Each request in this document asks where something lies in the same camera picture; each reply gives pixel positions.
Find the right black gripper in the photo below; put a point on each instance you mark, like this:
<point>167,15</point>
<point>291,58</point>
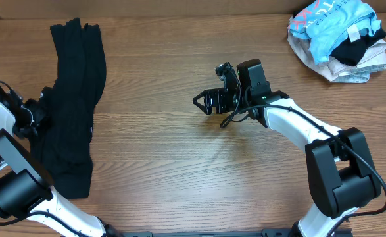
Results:
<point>213,101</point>

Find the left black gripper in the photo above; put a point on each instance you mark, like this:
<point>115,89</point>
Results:
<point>37,116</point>

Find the black shorts garment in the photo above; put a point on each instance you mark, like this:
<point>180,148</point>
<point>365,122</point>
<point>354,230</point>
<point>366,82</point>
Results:
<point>65,111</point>

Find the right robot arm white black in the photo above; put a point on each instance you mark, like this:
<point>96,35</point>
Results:
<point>341,173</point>

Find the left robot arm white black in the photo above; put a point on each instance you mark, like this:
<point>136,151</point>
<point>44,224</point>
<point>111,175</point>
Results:
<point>27,190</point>

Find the light blue printed shirt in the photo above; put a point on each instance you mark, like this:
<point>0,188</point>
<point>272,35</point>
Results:
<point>328,23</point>

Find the black folded garment in pile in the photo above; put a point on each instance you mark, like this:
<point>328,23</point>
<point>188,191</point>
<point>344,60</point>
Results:
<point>350,53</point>

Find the beige folded garment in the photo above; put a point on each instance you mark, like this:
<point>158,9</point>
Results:
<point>334,71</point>

